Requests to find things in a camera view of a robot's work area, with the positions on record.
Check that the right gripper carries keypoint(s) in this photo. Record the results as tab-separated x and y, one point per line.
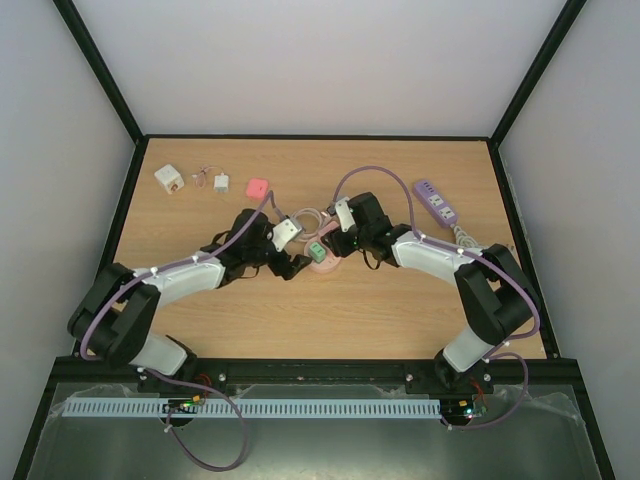
343	243

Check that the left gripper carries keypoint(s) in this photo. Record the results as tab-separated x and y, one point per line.
289	273

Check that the green plug adapter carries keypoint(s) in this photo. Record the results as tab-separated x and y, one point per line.
317	252

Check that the round pink socket base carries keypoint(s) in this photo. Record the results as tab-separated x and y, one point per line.
329	264

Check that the purple power strip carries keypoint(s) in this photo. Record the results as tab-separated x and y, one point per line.
430	198

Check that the red pink plug adapter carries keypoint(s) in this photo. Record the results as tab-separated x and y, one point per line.
257	189

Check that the white charger plug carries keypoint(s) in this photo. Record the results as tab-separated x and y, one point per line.
221	183

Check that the white tiger cube plug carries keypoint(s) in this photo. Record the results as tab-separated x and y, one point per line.
169	179

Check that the pale pink socket cube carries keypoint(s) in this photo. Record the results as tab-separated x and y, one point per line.
327	228

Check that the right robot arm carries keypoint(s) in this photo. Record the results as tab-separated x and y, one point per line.
496	296

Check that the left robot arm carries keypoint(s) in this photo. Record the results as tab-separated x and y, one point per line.
115	316

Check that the grey metal tray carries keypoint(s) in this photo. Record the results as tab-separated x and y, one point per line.
534	433

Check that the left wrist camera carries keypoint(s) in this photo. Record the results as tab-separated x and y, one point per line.
288	230

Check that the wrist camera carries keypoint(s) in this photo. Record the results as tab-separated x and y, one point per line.
288	230
341	212

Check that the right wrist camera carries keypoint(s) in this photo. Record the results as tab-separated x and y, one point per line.
341	212

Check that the white slotted cable duct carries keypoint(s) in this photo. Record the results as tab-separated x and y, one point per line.
254	408

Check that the black frame rail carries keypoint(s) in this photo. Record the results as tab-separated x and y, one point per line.
417	376

